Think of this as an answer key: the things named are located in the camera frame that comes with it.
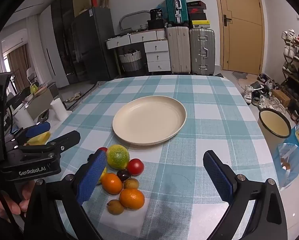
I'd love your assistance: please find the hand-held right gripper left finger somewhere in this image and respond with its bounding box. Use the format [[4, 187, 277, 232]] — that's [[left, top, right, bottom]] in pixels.
[[23, 149, 108, 240]]

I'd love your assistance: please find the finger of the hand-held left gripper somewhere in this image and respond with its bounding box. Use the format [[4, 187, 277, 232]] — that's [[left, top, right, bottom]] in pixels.
[[6, 121, 51, 146], [14, 130, 81, 161]]

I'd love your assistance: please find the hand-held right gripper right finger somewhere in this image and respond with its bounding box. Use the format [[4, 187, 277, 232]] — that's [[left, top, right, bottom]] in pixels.
[[203, 150, 288, 240]]

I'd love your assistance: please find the green yellow citrus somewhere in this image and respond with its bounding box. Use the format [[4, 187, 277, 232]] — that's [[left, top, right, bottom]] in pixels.
[[97, 166, 108, 186], [107, 144, 130, 170]]

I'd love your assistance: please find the orange tangerine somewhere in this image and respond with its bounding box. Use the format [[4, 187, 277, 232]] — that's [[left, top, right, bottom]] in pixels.
[[119, 188, 145, 210], [101, 173, 124, 195]]

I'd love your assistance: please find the brown longan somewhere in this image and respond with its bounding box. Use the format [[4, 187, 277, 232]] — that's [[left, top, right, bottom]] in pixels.
[[107, 199, 125, 215], [124, 177, 140, 190]]

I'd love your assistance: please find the cream round plate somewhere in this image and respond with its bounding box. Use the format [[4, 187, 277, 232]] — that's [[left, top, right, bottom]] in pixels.
[[112, 95, 187, 145]]

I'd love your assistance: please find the person's left hand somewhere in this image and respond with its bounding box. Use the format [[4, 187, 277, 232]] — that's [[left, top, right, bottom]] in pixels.
[[0, 181, 37, 222]]

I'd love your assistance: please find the yellow block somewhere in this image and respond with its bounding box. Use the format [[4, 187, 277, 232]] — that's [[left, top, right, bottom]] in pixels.
[[27, 132, 51, 145]]

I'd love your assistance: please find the white paper towel roll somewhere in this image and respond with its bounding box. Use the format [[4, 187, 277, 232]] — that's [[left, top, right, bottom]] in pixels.
[[51, 98, 70, 121], [15, 109, 37, 131]]

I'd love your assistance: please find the dark purple plum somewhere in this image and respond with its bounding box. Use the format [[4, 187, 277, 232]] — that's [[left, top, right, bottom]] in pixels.
[[117, 169, 131, 182]]

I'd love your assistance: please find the teal checked tablecloth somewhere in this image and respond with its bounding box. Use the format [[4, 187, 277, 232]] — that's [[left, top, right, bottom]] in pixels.
[[43, 74, 282, 240]]

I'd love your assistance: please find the brown curtain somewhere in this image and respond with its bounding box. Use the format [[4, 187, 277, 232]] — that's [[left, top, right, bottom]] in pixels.
[[8, 44, 31, 90]]

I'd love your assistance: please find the blue plastic bag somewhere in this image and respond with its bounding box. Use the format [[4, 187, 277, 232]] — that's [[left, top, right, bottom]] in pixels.
[[273, 125, 299, 188]]

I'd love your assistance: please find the cream enamel bucket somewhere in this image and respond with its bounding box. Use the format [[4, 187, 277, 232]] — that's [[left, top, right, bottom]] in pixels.
[[257, 108, 292, 155]]

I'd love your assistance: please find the pile of shoes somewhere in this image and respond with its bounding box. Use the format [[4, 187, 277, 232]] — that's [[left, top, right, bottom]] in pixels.
[[243, 74, 287, 111]]

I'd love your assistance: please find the dark tall wardrobe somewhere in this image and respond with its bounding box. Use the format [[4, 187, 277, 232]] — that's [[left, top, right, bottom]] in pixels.
[[51, 0, 89, 85]]

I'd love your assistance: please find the cardboard box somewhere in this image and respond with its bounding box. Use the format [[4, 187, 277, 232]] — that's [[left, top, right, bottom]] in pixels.
[[271, 89, 291, 108]]

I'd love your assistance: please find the dark grey fridge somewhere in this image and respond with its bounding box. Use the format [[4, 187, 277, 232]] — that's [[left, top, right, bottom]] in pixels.
[[72, 7, 119, 83]]

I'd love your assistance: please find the grey doormat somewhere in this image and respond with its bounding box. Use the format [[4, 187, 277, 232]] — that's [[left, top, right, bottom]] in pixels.
[[232, 71, 252, 82]]

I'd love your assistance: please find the woven laundry basket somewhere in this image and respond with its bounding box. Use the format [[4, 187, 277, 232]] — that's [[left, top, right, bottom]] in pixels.
[[119, 49, 142, 73]]

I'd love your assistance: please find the silver suitcase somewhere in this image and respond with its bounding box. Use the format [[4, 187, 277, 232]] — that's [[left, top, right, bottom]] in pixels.
[[189, 28, 215, 75]]

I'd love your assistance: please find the white desk with drawers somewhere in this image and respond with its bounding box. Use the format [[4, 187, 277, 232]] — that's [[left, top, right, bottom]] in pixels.
[[106, 29, 171, 77]]

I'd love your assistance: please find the beige suitcase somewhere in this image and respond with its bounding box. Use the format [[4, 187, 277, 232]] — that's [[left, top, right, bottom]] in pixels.
[[166, 26, 190, 75]]

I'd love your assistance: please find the wooden shoe rack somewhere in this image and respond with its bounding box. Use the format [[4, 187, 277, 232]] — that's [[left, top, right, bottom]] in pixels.
[[281, 29, 299, 128]]

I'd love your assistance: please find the wooden door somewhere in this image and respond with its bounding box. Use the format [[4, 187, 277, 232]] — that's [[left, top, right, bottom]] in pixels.
[[213, 0, 265, 75]]

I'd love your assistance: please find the stack of shoe boxes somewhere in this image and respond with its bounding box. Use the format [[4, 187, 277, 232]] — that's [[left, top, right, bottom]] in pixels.
[[186, 1, 210, 29]]

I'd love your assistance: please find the teal suitcase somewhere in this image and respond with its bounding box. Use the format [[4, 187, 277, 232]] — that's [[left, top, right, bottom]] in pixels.
[[164, 0, 189, 25]]

